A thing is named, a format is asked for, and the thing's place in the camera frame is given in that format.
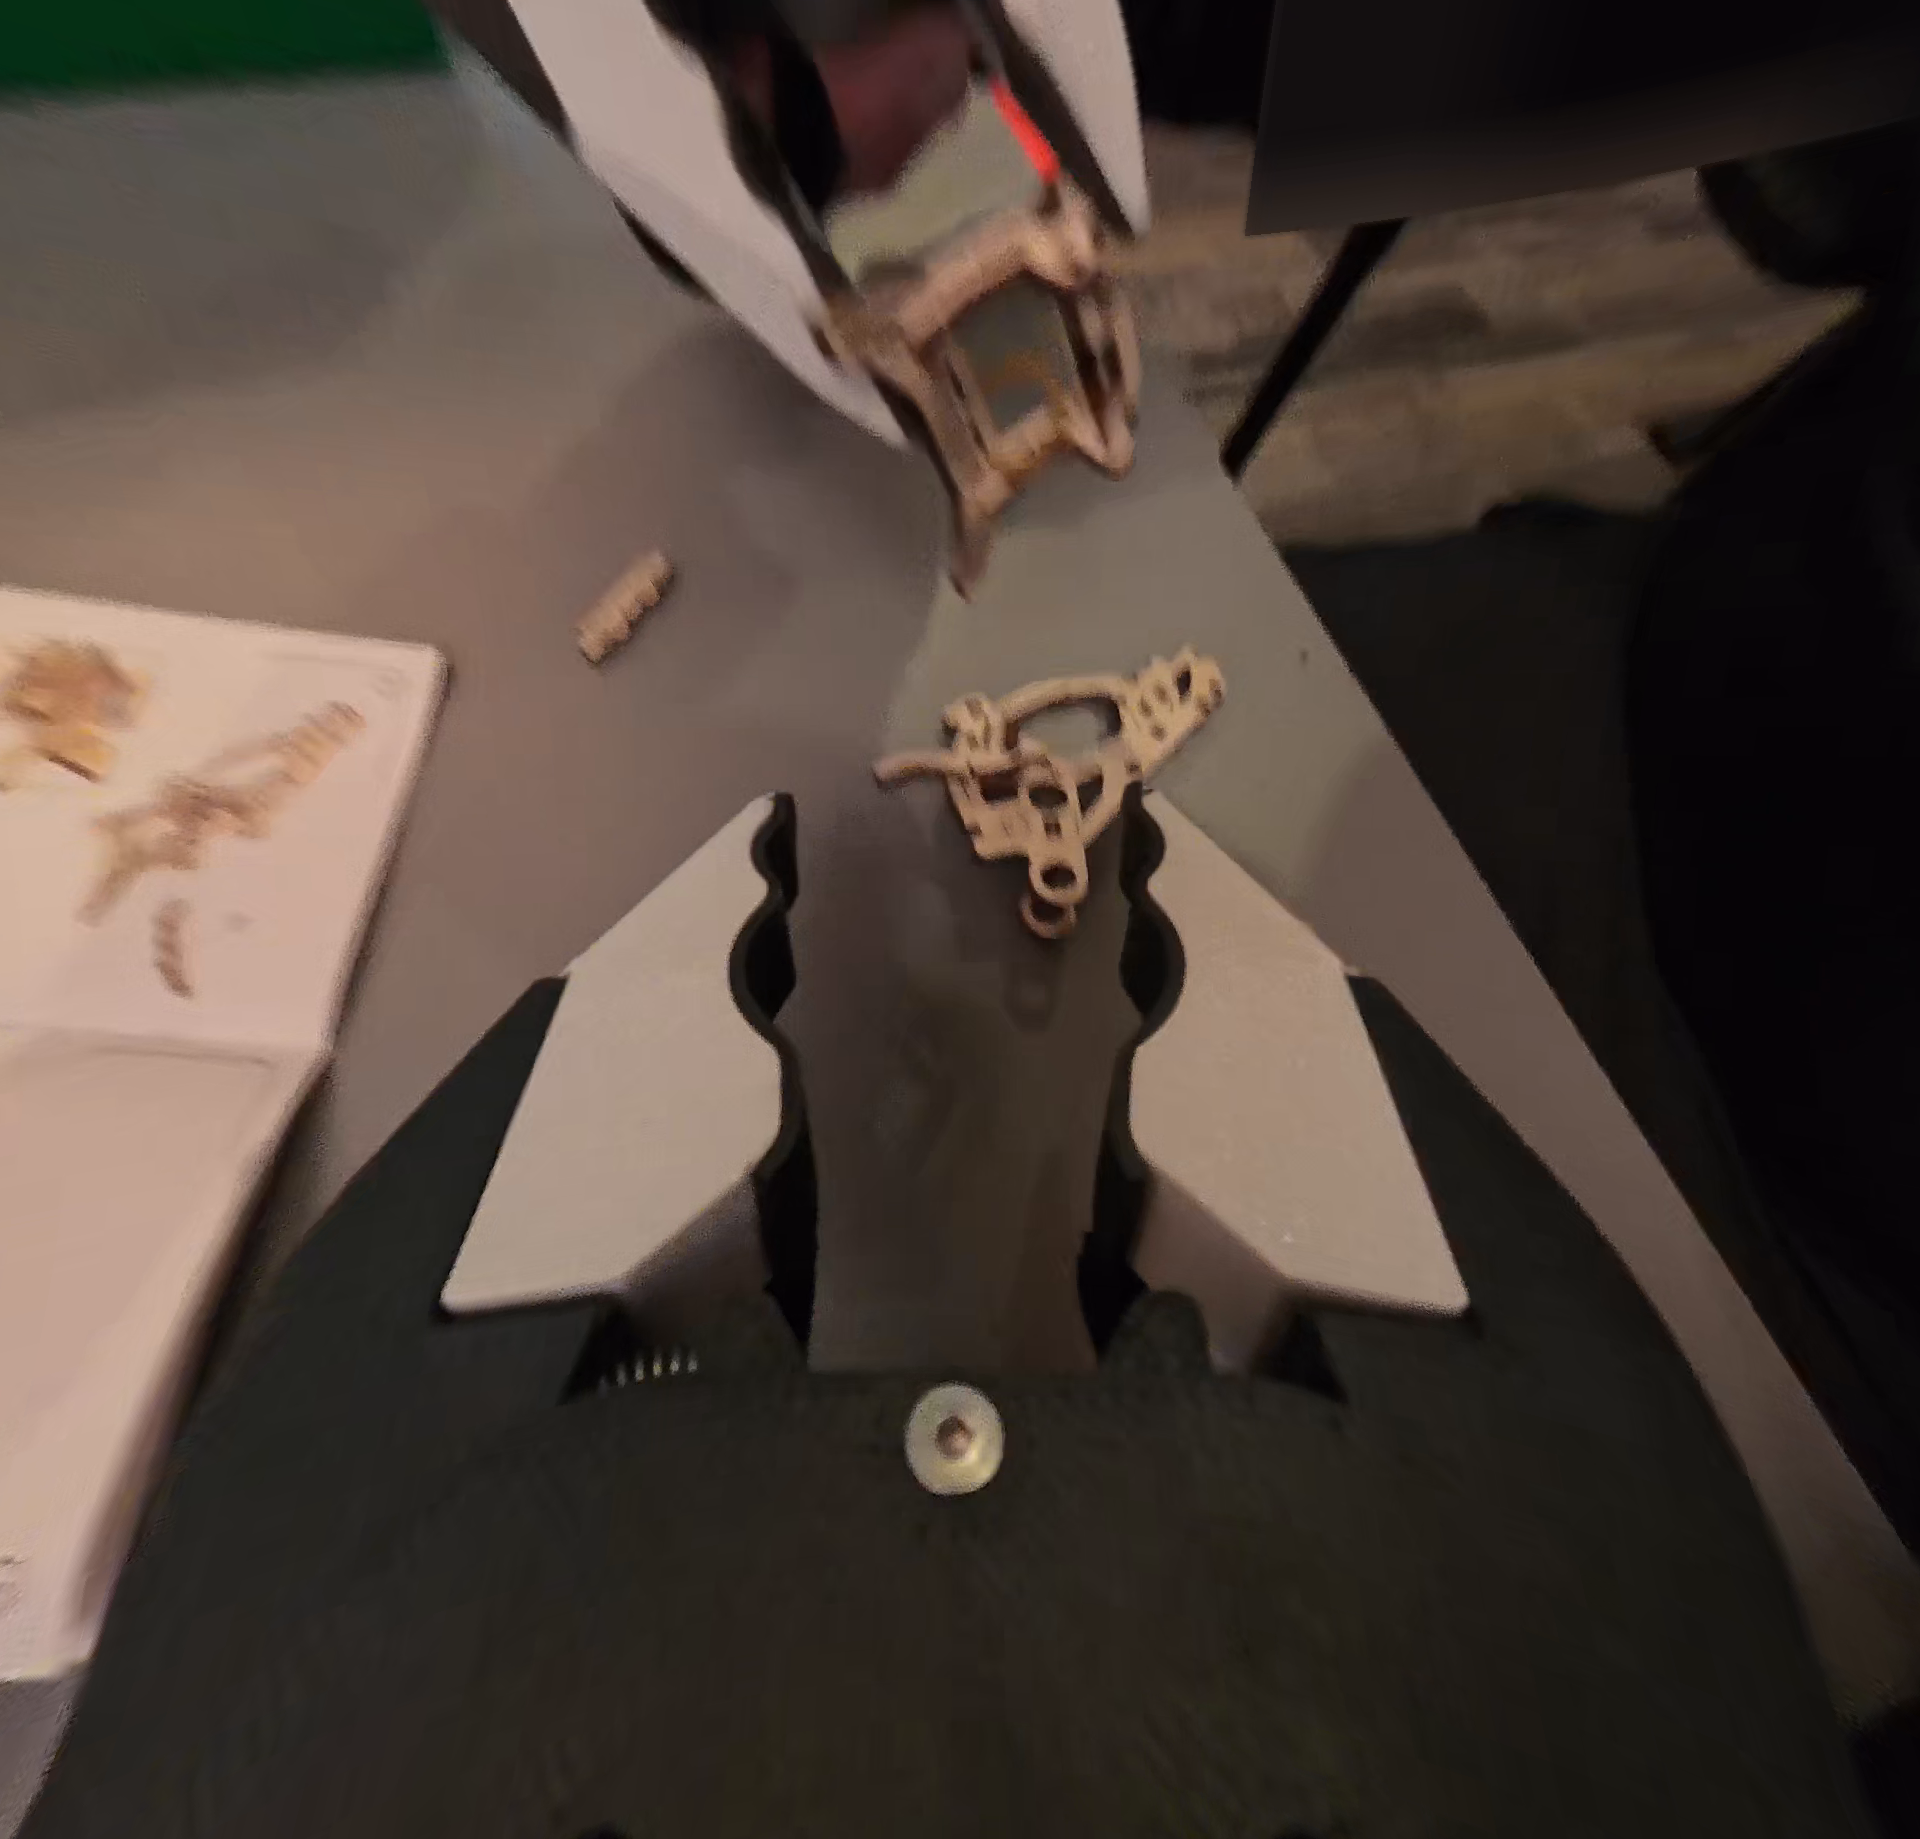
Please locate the wooden model lever assembly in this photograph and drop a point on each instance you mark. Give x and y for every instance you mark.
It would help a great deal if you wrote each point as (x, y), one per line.
(1035, 805)

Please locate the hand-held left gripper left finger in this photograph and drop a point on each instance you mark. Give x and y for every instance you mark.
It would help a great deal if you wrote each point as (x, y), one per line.
(631, 1104)

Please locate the person's right hand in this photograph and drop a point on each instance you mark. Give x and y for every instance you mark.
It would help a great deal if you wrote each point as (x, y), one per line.
(884, 113)

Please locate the small toothed wooden part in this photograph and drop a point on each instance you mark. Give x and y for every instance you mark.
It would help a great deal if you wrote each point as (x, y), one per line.
(624, 609)

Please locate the open instruction booklet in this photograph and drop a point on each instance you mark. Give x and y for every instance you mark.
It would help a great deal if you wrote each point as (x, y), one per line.
(180, 1121)

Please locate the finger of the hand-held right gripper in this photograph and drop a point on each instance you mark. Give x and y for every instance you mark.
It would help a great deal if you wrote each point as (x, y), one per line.
(1071, 55)
(645, 100)

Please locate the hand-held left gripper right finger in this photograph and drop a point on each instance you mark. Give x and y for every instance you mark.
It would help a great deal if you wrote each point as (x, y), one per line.
(1290, 1121)

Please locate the black table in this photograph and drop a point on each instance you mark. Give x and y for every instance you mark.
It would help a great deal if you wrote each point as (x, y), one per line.
(1577, 55)

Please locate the wooden model frame part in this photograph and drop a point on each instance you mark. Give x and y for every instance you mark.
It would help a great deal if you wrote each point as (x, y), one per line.
(920, 370)

